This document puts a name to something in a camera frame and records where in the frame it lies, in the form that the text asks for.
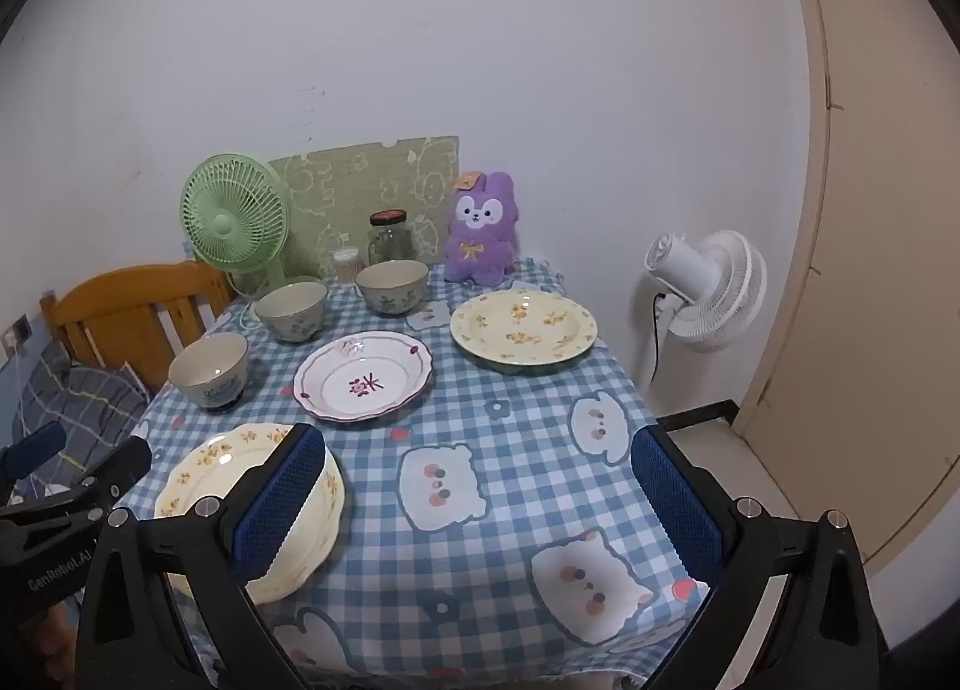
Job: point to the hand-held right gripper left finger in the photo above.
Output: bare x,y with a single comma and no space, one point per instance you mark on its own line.
277,502

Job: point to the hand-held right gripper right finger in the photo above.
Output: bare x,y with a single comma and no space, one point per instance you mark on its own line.
675,502

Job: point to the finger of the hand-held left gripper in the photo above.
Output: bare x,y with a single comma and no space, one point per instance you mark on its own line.
116,472
30,451

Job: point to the yellow floral plate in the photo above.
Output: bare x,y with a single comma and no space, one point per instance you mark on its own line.
202,472
525,330

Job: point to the floral ceramic bowl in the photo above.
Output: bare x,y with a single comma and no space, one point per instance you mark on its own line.
206,364
390,285
292,311

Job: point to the white plate red pattern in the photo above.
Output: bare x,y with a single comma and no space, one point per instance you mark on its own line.
360,379

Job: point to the grey plaid pillow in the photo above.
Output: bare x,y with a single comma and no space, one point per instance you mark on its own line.
82,397

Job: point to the wooden headboard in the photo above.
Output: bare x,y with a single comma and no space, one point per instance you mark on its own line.
112,307

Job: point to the blue checkered tablecloth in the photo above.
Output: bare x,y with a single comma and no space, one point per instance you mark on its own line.
487,450

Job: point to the white standing fan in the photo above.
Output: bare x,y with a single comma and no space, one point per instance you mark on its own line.
720,285

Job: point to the cotton swab container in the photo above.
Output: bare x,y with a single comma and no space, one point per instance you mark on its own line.
346,266

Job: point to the green desk fan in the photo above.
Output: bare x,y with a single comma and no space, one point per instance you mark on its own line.
225,225

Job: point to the glass jar dark lid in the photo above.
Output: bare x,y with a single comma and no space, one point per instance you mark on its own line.
390,240

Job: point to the purple plush rabbit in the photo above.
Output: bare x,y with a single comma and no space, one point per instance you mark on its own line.
480,247

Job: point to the green cartoon print placemat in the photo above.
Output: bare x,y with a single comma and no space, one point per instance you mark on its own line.
352,187

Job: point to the beige door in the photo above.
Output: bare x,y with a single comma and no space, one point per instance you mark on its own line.
885,210

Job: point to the wall socket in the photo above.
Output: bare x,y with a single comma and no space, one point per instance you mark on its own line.
21,331

